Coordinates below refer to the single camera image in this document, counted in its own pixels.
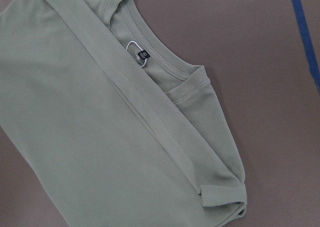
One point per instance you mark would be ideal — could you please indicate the olive green long-sleeve shirt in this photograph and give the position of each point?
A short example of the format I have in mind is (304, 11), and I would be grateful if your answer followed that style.
(119, 130)

